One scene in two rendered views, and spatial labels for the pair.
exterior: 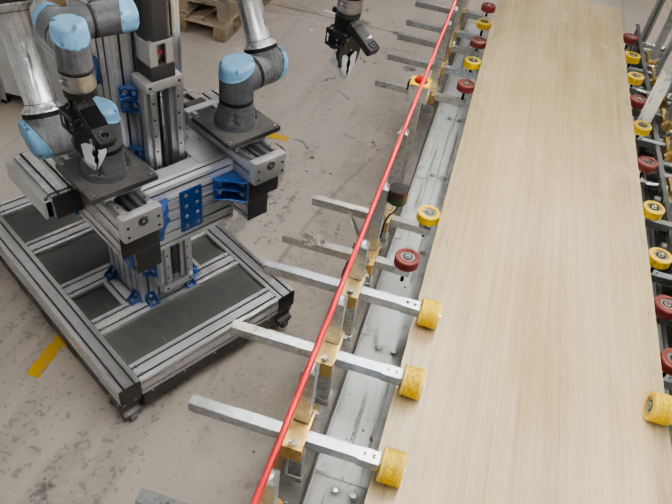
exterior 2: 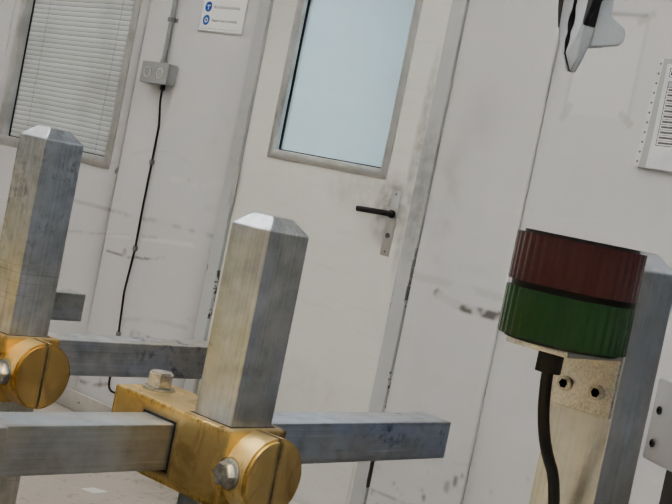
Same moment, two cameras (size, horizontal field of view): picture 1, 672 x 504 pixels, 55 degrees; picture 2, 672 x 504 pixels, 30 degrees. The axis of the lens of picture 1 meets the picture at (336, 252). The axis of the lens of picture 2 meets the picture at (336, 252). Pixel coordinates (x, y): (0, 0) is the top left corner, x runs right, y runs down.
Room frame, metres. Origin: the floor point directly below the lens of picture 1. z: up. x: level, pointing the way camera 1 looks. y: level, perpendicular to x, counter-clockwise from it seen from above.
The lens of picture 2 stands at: (1.80, -0.71, 1.13)
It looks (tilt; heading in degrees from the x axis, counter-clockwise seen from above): 3 degrees down; 122
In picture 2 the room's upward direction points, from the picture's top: 11 degrees clockwise
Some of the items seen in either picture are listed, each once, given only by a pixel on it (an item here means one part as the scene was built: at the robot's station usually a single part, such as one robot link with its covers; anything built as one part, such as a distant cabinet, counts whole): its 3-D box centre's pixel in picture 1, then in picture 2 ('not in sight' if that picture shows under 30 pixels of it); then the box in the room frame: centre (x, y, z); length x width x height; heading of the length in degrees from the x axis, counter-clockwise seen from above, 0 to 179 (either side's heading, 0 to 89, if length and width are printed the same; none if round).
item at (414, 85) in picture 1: (419, 90); not in sight; (2.10, -0.20, 1.18); 0.07 x 0.07 x 0.08; 80
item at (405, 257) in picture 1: (404, 267); not in sight; (1.53, -0.23, 0.85); 0.08 x 0.08 x 0.11
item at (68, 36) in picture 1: (71, 44); not in sight; (1.24, 0.62, 1.62); 0.09 x 0.08 x 0.11; 42
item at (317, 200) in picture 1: (370, 215); not in sight; (1.81, -0.10, 0.83); 0.43 x 0.03 x 0.04; 80
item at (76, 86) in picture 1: (76, 79); not in sight; (1.24, 0.62, 1.54); 0.08 x 0.08 x 0.05
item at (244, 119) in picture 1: (236, 108); not in sight; (1.95, 0.42, 1.09); 0.15 x 0.15 x 0.10
